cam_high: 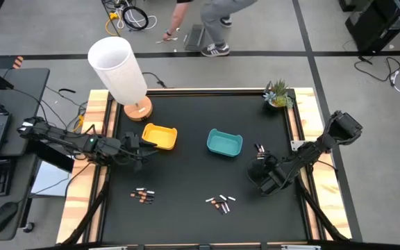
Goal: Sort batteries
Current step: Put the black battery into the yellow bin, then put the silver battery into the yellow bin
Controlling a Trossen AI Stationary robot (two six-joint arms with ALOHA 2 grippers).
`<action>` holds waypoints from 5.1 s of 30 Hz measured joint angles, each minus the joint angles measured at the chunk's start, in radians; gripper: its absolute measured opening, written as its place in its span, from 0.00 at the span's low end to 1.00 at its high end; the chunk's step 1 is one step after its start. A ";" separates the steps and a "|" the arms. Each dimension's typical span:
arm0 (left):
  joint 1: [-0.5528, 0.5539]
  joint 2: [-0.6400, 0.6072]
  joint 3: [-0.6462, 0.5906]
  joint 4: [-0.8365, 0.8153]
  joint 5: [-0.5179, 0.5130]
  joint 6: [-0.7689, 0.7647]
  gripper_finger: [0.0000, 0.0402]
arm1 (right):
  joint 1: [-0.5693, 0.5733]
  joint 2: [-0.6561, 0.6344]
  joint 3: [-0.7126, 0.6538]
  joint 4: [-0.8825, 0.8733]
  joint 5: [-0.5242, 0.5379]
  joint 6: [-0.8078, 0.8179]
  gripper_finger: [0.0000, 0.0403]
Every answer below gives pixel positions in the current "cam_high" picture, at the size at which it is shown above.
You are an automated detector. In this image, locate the black coiled cable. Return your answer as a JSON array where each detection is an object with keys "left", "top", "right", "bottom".
[{"left": 121, "top": 6, "right": 149, "bottom": 32}]

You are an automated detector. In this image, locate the black floor cable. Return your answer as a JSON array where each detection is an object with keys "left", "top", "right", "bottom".
[{"left": 353, "top": 55, "right": 400, "bottom": 83}]

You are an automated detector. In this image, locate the black slanted panel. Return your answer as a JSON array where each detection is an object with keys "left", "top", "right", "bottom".
[{"left": 29, "top": 138, "right": 76, "bottom": 174}]

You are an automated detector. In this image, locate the black computer tower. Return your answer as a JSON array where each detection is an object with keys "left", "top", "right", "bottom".
[{"left": 344, "top": 0, "right": 400, "bottom": 53}]

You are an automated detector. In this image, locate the black desk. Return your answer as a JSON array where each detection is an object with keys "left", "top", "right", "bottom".
[{"left": 0, "top": 67, "right": 51, "bottom": 242}]

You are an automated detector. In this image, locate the black computer mouse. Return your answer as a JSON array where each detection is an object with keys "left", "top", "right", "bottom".
[{"left": 0, "top": 201, "right": 19, "bottom": 235}]

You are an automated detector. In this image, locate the small potted succulent plant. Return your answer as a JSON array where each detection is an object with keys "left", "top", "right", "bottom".
[{"left": 262, "top": 78, "right": 294, "bottom": 109}]

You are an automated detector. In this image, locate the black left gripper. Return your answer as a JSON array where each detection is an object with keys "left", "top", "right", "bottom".
[{"left": 119, "top": 131, "right": 160, "bottom": 159}]

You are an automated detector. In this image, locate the white floor cable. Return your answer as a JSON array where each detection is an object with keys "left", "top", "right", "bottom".
[{"left": 115, "top": 0, "right": 158, "bottom": 31}]

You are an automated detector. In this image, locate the person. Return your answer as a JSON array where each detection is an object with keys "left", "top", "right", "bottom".
[{"left": 162, "top": 0, "right": 258, "bottom": 58}]

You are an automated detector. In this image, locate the silver metal plate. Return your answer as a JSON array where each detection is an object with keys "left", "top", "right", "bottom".
[
  {"left": 88, "top": 245, "right": 128, "bottom": 250},
  {"left": 281, "top": 244, "right": 322, "bottom": 250}
]

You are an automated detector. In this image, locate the black cable bundle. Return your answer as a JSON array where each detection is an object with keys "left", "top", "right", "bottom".
[{"left": 10, "top": 85, "right": 95, "bottom": 136}]

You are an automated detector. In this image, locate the yellow floor cable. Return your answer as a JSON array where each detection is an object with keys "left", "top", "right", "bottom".
[{"left": 104, "top": 11, "right": 122, "bottom": 38}]

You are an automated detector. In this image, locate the silver metal bracket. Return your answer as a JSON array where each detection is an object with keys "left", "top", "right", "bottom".
[{"left": 290, "top": 140, "right": 307, "bottom": 152}]

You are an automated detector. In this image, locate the grey foot pedal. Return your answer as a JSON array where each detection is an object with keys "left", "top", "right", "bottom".
[{"left": 183, "top": 23, "right": 207, "bottom": 52}]

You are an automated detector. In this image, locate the small black box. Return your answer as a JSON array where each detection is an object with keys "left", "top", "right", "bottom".
[{"left": 337, "top": 0, "right": 358, "bottom": 13}]

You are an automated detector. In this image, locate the teal plastic bin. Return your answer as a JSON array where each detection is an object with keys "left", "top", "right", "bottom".
[{"left": 206, "top": 128, "right": 244, "bottom": 158}]

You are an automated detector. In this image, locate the yellow plastic bin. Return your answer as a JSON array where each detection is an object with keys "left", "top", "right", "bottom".
[{"left": 141, "top": 122, "right": 178, "bottom": 151}]

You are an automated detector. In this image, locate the white lamp with wooden base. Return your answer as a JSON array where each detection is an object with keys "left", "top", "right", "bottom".
[{"left": 87, "top": 36, "right": 154, "bottom": 122}]

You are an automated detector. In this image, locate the light grey flat panel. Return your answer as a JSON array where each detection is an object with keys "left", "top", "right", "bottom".
[{"left": 30, "top": 160, "right": 75, "bottom": 198}]

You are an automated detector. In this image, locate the black aluminium table frame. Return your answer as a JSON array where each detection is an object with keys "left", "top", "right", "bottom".
[{"left": 81, "top": 87, "right": 326, "bottom": 250}]

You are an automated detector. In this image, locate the black lamp power cable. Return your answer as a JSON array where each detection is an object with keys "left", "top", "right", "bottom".
[{"left": 142, "top": 71, "right": 169, "bottom": 89}]

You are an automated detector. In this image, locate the black frame strut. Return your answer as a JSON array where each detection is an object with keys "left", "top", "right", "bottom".
[
  {"left": 60, "top": 165, "right": 110, "bottom": 246},
  {"left": 295, "top": 173, "right": 349, "bottom": 242}
]

